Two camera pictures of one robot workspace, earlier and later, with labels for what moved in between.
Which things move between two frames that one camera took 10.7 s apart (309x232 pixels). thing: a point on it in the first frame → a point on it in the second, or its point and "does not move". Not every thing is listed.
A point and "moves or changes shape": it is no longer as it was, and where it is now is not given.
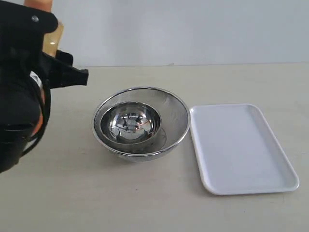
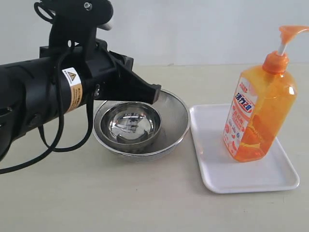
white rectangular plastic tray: x=237 y=152 does not move
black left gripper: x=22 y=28 → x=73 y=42
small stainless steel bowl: x=130 y=123 does not move
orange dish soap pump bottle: x=52 y=42 moves or changes shape
